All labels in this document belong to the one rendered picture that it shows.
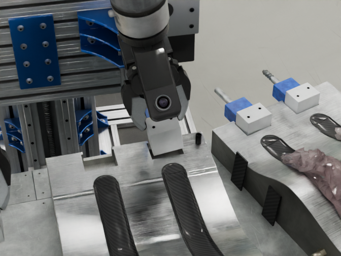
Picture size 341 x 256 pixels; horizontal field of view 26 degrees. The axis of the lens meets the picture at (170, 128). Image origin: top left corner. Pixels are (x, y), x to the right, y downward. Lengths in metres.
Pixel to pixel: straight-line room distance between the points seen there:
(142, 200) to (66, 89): 0.55
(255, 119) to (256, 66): 1.58
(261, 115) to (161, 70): 0.31
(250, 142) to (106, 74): 0.45
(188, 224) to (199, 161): 0.12
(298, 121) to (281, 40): 1.69
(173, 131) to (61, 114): 0.72
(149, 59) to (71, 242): 0.29
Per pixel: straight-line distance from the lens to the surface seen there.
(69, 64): 1.58
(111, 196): 1.14
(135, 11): 0.97
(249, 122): 1.26
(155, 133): 1.14
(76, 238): 1.09
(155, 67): 1.02
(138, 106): 1.11
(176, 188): 1.15
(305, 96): 1.33
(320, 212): 1.13
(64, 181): 1.16
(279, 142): 1.28
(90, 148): 2.02
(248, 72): 2.82
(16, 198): 1.27
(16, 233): 1.22
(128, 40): 1.01
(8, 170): 1.00
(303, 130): 1.30
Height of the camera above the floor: 1.72
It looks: 42 degrees down
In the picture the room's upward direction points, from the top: straight up
